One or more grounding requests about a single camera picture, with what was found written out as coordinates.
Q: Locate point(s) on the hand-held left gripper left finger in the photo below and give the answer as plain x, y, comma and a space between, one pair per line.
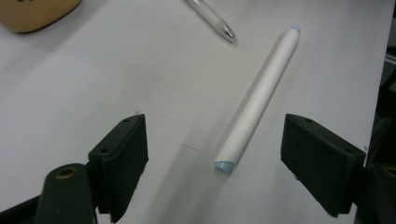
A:
121, 158

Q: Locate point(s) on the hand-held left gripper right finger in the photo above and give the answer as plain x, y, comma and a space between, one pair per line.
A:
323, 165

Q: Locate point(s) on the white marker with blue caps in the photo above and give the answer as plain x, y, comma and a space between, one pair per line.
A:
264, 93

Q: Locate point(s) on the clear ballpoint pen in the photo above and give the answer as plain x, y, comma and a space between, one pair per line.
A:
214, 20

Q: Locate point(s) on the tan bear pen holder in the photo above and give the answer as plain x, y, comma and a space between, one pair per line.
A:
31, 15

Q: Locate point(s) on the white table cover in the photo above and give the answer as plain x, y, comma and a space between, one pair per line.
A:
93, 77

